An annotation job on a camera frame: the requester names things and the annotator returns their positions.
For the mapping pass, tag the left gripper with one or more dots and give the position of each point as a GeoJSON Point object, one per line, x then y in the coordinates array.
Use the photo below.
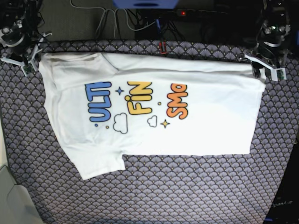
{"type": "Point", "coordinates": [269, 50]}

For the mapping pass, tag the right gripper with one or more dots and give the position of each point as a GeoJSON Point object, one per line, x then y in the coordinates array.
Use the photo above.
{"type": "Point", "coordinates": [17, 41]}

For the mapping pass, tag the white printed T-shirt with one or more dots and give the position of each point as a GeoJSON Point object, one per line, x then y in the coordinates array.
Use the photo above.
{"type": "Point", "coordinates": [102, 106]}

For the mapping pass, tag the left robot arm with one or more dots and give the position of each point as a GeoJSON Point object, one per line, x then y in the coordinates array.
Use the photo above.
{"type": "Point", "coordinates": [275, 24]}

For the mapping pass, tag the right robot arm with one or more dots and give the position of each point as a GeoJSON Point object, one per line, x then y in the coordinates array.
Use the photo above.
{"type": "Point", "coordinates": [19, 23]}

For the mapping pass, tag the black power strip red light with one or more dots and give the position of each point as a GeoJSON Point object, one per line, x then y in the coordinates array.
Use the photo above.
{"type": "Point", "coordinates": [189, 12]}

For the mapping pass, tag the red black table clamp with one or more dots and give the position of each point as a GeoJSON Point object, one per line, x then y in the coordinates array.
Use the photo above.
{"type": "Point", "coordinates": [162, 47]}

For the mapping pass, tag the blue box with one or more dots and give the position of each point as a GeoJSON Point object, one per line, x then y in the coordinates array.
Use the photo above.
{"type": "Point", "coordinates": [145, 4]}

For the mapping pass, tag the grey patterned table mat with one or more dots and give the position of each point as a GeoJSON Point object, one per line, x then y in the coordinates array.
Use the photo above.
{"type": "Point", "coordinates": [226, 189]}

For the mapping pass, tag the black device with logo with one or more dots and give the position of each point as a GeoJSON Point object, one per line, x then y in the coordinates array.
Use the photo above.
{"type": "Point", "coordinates": [285, 207]}

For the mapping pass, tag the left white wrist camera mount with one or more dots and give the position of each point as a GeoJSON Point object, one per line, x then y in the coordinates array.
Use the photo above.
{"type": "Point", "coordinates": [268, 71]}

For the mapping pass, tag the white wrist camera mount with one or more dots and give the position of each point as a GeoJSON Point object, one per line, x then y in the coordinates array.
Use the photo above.
{"type": "Point", "coordinates": [268, 71]}
{"type": "Point", "coordinates": [28, 61]}

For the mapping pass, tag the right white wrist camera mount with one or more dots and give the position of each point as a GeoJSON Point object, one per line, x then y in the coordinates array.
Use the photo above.
{"type": "Point", "coordinates": [28, 61]}

